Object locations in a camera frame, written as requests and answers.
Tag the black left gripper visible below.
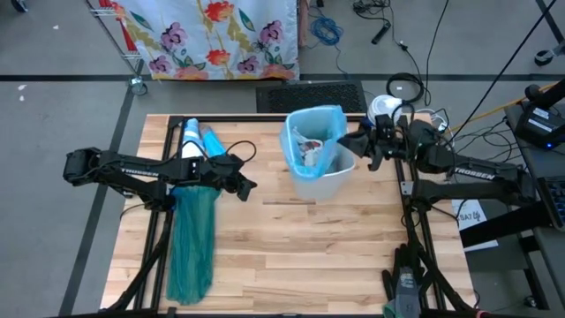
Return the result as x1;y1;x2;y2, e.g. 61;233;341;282
202;152;259;202

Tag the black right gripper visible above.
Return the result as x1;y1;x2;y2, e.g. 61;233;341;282
337;113;416;172

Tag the white plastic trash bin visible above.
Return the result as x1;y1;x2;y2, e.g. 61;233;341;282
289;105;357;202

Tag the blue plastic bin liner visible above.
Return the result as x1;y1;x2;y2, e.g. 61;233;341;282
279;104;350;180

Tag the blue folded bag pack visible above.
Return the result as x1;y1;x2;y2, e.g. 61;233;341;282
200;125;226;158

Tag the teal mesh bag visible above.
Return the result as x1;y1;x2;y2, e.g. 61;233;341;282
166;185;222;306

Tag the yellow white wipes canister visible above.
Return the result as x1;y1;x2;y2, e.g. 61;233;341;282
366;94;403;129

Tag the white spray bottle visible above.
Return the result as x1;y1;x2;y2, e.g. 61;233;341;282
181;117;205;158

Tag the white power strip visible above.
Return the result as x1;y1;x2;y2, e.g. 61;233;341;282
417;108;448;134

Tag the white printed sheet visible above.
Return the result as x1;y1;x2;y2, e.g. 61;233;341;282
452;201;500;253

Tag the grey work glove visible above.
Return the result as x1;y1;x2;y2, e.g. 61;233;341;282
394;264;421;318

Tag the floral print curtain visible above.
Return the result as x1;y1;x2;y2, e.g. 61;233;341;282
109;0;301;82

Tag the black crossbar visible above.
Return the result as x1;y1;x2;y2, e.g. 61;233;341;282
458;201;555;249

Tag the thin black diagonal rod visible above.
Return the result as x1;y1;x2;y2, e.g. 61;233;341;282
454;0;558;133

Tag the black device box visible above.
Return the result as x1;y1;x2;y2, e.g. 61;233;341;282
514;104;565;150

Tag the grey desk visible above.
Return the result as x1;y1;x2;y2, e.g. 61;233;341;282
502;101;565;318

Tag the black keyboard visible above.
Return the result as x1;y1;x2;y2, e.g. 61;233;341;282
536;175;565;231

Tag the black stand leg with caster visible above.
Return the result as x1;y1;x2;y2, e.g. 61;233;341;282
532;0;565;68

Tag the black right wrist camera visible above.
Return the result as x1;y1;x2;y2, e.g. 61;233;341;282
374;113;396;139

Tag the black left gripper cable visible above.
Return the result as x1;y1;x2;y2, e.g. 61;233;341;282
224;140;258;164

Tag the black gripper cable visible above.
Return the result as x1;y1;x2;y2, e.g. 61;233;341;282
390;100;416;133
224;140;258;164

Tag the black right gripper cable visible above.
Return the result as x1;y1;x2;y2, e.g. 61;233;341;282
390;100;416;133

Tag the black cable coil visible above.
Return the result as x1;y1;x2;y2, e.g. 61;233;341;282
386;72;427;105

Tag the blue cable coil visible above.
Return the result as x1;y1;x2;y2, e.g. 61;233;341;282
310;16;348;74

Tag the wooden post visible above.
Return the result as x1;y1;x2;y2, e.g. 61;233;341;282
298;0;310;49

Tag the yellow cable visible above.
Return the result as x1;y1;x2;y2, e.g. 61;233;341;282
441;82;558;138

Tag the black cable bundle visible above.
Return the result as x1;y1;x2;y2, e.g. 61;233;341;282
351;0;392;14

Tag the metal wire rack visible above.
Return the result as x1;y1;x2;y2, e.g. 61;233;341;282
86;0;149;97

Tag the black cylindrical mount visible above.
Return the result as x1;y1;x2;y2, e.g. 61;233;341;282
524;77;565;111

